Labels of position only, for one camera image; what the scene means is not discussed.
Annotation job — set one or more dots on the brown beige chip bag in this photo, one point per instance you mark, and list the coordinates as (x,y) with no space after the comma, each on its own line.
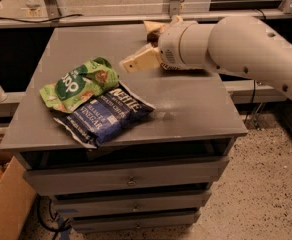
(181,45)

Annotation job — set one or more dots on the green rice chip bag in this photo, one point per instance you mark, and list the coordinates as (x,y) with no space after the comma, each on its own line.
(87,81)

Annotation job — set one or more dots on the metal frame rail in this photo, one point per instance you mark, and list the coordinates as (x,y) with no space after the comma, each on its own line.
(18,13)

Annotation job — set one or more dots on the blue kettle chip bag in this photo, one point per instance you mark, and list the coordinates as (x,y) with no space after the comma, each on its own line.
(105,117)

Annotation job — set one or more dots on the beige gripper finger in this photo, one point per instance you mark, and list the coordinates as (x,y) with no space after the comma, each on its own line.
(144,59)

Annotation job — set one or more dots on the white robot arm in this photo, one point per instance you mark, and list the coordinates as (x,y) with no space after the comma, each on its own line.
(242,46)

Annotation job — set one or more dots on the cardboard box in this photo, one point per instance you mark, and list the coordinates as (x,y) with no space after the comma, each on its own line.
(16,198)

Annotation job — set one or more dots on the grey drawer cabinet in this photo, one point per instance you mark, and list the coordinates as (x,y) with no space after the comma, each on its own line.
(142,155)

